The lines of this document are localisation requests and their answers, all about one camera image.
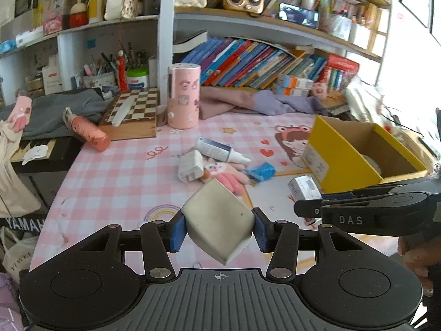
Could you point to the pink cartoon tissue box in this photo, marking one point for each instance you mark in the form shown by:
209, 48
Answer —
52, 26

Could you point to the grey white rubber block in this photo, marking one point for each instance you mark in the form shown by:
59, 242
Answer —
217, 220

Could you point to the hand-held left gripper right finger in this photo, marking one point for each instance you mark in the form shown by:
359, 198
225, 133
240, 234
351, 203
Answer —
260, 229

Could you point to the pink knit glove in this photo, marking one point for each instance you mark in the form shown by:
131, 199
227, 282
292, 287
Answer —
20, 112

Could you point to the white blue tube bottle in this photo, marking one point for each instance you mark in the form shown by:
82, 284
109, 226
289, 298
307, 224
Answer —
213, 148

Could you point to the white shopping bag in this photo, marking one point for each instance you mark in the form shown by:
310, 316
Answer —
17, 255

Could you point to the wooden chess board box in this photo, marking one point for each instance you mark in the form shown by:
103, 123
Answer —
141, 107

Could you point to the purple backpack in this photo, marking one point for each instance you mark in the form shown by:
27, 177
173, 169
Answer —
8, 300

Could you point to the person's right hand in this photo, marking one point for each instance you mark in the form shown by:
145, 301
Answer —
413, 258

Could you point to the red tassel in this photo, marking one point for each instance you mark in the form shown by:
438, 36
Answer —
122, 72

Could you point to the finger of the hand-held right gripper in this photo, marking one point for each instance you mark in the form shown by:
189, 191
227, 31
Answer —
372, 190
306, 208

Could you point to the black picture frame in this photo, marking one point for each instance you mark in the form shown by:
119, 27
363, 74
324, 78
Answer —
24, 3

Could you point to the white plastic case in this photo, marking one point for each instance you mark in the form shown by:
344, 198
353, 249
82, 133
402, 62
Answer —
123, 110

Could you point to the white paper cutout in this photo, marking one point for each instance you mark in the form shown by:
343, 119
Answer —
34, 154

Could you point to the pink plush glove with face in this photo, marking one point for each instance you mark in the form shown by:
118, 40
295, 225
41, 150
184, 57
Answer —
227, 179

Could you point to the row of colourful books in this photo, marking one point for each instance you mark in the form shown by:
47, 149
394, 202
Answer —
248, 62

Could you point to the flat white box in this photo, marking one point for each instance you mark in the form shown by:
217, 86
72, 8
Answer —
29, 38

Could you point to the green lid jar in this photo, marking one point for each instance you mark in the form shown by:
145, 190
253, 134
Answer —
137, 80

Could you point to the pink purple cloth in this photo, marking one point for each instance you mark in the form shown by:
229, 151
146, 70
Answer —
234, 101

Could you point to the small white paper box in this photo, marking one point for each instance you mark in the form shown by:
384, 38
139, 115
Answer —
189, 167

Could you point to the pink pig plush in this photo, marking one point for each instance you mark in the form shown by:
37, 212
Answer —
319, 90

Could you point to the white charger plug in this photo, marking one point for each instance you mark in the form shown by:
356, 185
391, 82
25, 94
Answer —
305, 188

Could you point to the grey cloth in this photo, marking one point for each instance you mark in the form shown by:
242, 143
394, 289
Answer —
62, 105

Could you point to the small blue plastic tool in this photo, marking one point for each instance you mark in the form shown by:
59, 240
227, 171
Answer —
263, 172

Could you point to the pink cylinder humidifier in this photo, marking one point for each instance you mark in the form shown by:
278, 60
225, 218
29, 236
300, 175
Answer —
184, 100

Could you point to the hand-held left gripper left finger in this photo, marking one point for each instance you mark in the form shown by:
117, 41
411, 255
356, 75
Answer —
177, 231

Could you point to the yellow cardboard box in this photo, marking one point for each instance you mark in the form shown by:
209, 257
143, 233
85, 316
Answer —
330, 158

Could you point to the black electric piano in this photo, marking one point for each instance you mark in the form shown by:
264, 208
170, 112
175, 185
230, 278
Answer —
62, 151

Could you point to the pink spray bottle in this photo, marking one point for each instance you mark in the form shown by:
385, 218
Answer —
91, 134

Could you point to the cream tote bag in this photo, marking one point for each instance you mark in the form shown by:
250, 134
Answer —
13, 179

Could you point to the white box with red label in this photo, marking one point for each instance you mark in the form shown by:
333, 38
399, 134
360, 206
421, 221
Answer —
53, 81

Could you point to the clear pen organizer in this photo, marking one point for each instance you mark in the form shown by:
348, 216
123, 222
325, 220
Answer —
344, 27

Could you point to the white yellow cup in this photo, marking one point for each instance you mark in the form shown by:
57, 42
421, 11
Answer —
95, 7

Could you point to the red white doll jar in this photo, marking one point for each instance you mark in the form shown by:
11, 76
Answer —
78, 15

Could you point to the wooden retro radio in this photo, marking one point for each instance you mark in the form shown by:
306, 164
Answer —
243, 0

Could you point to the black phone with lit screen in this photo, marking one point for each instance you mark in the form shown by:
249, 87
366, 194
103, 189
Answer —
298, 15

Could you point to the white plastic bag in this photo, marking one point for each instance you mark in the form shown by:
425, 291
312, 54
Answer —
365, 100

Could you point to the white shelf unit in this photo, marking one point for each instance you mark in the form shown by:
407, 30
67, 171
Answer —
165, 34

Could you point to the orange white carton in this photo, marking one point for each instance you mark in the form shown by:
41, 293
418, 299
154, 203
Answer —
296, 81
291, 91

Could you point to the pink checked tablecloth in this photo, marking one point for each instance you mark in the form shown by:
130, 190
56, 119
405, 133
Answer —
120, 186

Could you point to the pen holder with pens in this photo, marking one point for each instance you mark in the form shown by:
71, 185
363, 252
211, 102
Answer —
100, 81

